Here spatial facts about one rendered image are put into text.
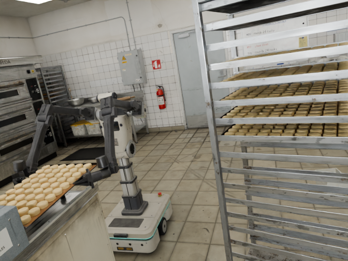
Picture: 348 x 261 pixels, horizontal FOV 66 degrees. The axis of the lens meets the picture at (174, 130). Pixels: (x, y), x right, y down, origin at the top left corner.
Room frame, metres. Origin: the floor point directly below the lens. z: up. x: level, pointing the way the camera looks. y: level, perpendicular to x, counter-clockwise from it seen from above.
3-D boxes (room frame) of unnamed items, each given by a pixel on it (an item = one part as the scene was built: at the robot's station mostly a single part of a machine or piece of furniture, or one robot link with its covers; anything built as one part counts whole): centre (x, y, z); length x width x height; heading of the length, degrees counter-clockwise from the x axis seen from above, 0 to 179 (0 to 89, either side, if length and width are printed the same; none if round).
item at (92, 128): (6.01, 1.68, 0.36); 0.47 x 0.38 x 0.26; 160
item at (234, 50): (1.69, -0.44, 0.97); 0.03 x 0.03 x 1.70; 57
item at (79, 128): (6.15, 2.06, 0.36); 0.47 x 0.39 x 0.26; 158
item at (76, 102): (6.13, 2.07, 0.95); 0.39 x 0.39 x 0.14
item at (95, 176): (1.41, 0.48, 1.01); 0.07 x 0.07 x 0.10; 27
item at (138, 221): (2.28, 0.49, 0.24); 0.68 x 0.53 x 0.41; 163
